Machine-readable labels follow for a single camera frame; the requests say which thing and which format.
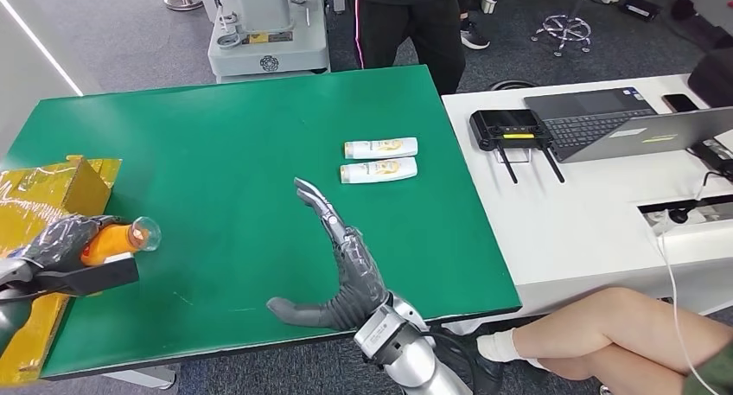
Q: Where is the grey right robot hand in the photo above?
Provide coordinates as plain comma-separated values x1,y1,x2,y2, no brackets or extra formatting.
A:
265,177,393,332

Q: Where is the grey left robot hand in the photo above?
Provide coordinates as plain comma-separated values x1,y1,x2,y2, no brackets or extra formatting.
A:
22,214,124,273

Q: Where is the orange plastic bottle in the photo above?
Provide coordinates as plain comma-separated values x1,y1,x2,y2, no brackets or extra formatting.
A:
80,216,163,268

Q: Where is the white shampoo bottle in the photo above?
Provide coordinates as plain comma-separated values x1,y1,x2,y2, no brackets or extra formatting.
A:
344,137,419,161
340,156,418,185

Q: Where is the yellow taped cardboard box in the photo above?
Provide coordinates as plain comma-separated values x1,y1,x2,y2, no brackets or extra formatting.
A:
0,154,123,388

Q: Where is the black controller with antennas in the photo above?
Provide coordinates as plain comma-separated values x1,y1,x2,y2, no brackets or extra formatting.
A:
469,108,566,185

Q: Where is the standing person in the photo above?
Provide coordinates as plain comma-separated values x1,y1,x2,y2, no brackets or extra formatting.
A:
346,0,494,96

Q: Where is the seated person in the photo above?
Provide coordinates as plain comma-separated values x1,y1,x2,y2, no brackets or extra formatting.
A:
435,286,733,395

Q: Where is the grey open laptop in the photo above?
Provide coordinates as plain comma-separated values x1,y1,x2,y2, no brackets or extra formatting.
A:
523,86,733,164

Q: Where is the chrome chair base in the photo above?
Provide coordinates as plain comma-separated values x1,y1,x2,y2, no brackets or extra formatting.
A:
531,13,593,57

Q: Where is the black smartphone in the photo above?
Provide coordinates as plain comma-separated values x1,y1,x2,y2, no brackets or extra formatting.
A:
662,93,701,114

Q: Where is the black power adapter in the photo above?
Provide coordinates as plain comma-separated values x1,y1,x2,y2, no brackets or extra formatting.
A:
690,137,733,182

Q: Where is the black box on floor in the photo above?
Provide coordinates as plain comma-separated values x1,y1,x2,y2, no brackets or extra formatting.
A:
618,0,662,22

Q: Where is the black chair back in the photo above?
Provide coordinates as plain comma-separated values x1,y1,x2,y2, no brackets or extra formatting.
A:
686,48,733,108

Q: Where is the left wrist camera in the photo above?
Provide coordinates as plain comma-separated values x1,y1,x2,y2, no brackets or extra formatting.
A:
34,253,140,297

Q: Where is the white cable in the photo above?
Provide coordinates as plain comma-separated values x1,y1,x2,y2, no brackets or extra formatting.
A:
653,208,720,395

